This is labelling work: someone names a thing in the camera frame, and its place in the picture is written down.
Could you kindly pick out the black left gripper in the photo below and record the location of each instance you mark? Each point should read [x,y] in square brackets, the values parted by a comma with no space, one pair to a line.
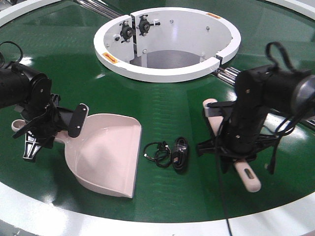
[42,130]

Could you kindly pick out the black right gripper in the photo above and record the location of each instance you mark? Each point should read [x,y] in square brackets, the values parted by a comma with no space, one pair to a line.
[237,148]

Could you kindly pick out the pink hand brush black bristles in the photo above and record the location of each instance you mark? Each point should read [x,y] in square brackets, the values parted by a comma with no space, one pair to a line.
[245,172]

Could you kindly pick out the pink plastic dustpan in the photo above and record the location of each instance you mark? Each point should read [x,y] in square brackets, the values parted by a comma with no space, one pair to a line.
[104,156]

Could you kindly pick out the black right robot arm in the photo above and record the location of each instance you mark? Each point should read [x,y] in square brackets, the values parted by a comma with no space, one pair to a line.
[259,91]

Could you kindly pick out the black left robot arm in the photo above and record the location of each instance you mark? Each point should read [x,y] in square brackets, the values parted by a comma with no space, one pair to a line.
[25,88]

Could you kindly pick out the white outer conveyor rim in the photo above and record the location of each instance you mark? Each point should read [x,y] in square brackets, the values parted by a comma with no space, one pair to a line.
[44,198]

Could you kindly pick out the orange warning sticker front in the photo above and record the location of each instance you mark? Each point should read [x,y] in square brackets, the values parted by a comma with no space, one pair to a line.
[110,58]

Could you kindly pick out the orange warning sticker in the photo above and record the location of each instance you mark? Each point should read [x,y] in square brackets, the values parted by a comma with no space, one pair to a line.
[110,58]
[213,15]

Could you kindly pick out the orange warning sticker back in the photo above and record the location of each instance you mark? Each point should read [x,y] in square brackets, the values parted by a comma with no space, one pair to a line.
[213,15]

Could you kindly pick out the chrome rollers top seam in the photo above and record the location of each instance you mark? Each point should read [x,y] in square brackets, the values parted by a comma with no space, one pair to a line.
[100,7]

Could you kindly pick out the white central ring housing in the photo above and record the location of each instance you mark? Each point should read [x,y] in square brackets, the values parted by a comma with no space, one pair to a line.
[187,45]

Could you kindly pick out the right black bearing mount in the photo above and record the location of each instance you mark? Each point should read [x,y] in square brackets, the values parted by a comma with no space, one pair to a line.
[144,25]

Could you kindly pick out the black bearing mount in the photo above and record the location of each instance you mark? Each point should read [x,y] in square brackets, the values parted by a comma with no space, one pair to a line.
[127,32]
[144,25]

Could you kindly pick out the left black bearing mount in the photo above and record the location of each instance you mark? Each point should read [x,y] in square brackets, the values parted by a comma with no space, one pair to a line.
[127,32]

